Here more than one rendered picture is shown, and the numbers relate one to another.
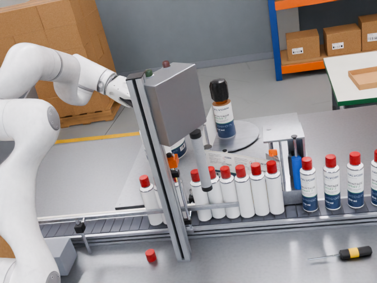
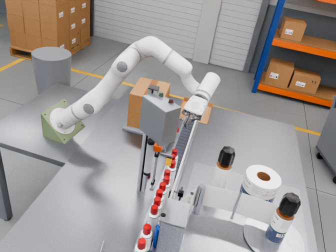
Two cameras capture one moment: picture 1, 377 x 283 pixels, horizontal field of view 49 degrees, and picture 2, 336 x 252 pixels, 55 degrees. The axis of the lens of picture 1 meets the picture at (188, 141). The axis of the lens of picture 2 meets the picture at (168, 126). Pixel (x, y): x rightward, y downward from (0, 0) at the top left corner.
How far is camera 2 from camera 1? 1.70 m
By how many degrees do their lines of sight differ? 72
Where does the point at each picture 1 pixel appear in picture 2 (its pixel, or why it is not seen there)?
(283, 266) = (107, 230)
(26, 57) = (143, 42)
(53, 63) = (157, 55)
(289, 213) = not seen: hidden behind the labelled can
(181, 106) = (150, 120)
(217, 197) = not seen: hidden behind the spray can
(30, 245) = (95, 92)
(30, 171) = (113, 75)
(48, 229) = (185, 137)
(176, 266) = (135, 185)
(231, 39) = not seen: outside the picture
